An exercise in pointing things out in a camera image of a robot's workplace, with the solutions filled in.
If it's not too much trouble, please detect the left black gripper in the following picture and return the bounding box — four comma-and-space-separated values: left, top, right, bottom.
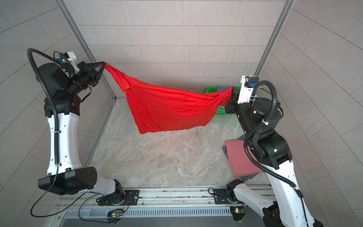
63, 62, 105, 98

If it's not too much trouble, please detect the red t-shirt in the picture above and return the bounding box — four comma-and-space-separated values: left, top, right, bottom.
105, 64, 232, 134

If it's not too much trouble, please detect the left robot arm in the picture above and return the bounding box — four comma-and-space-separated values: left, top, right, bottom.
27, 48, 126, 206

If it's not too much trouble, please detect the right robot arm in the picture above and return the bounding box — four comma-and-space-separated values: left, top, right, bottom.
226, 80, 323, 227

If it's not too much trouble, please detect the purple t-shirt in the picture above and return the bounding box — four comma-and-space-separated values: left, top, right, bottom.
214, 87, 230, 93

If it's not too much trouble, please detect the green plastic basket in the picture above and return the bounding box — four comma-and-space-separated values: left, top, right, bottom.
206, 86, 230, 114

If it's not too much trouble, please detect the pink folded t-shirt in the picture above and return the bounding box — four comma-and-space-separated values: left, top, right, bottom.
224, 138, 264, 178

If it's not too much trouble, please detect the right circuit board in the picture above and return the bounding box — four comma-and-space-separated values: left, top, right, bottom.
230, 206, 246, 221

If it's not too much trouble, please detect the circuit board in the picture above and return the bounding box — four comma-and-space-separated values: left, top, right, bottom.
107, 209, 124, 218
230, 206, 246, 221

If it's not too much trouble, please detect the ventilation grille strip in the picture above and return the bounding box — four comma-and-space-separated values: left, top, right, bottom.
64, 207, 231, 219

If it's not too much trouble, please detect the left circuit board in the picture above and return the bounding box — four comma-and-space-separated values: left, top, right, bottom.
107, 209, 124, 218

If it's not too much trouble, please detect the left corner metal post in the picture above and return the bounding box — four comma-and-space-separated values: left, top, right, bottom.
55, 0, 117, 100

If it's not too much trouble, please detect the corner metal post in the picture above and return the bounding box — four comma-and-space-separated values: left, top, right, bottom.
254, 0, 295, 77
55, 0, 117, 100

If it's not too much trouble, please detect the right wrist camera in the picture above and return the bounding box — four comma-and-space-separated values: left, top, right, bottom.
237, 75, 259, 104

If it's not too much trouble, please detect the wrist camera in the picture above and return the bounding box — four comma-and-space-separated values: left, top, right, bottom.
237, 75, 259, 104
54, 51, 79, 76

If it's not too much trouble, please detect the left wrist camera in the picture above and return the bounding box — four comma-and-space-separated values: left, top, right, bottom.
54, 51, 79, 76

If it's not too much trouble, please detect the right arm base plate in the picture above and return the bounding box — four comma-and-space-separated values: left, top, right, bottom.
208, 188, 233, 204

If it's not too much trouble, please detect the right corner metal post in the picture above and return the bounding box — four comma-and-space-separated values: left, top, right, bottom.
254, 0, 295, 77

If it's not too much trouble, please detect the aluminium mounting rail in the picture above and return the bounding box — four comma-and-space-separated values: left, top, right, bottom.
55, 184, 276, 209

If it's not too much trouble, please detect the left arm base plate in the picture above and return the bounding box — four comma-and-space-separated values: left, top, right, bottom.
96, 190, 140, 206

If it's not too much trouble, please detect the left black cable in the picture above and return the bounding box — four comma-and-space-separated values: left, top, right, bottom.
29, 164, 125, 223

